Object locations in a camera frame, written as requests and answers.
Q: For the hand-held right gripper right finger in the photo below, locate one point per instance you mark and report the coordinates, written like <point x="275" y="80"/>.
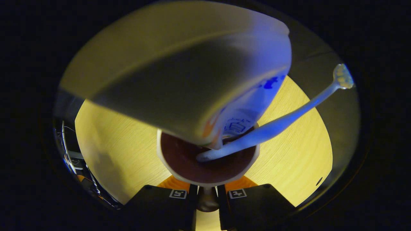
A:
<point x="257" y="208"/>

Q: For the wooden desktop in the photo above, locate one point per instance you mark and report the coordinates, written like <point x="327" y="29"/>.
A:
<point x="289" y="154"/>

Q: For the beige cup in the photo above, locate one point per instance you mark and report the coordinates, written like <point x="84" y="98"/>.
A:
<point x="205" y="170"/>

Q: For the white toothbrush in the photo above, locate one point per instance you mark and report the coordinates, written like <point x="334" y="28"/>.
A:
<point x="289" y="120"/>

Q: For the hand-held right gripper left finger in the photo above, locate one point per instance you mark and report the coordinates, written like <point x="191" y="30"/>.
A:
<point x="160" y="208"/>

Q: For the white toothpaste tube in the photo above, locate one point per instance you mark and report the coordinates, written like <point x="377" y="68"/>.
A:
<point x="176" y="70"/>

